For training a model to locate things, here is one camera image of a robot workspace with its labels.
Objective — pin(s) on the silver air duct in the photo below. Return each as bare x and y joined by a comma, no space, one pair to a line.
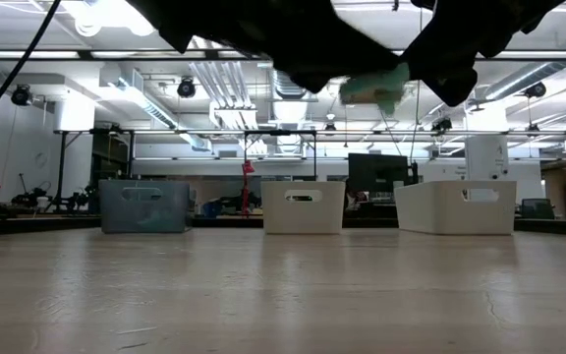
533,74

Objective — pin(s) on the grey translucent plastic bin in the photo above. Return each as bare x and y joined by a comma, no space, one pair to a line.
143,216

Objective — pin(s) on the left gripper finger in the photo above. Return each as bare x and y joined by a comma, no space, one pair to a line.
312,74

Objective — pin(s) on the red clamp stand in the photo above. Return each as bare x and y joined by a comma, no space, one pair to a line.
247,167

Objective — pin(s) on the white plastic bin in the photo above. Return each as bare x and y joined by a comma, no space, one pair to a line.
455,216
302,216

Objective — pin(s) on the green mini stapler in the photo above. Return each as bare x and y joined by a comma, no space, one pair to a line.
376,91

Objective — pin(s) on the black monitor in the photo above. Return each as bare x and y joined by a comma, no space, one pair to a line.
376,172

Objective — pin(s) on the dark office chair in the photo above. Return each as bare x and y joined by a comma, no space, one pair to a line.
537,208

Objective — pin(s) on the white round pillar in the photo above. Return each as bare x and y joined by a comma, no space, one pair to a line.
487,147

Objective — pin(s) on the black ceiling spotlight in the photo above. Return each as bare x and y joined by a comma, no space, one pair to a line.
536,90
441,124
21,95
186,87

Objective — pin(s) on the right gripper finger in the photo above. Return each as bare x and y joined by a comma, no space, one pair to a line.
450,83

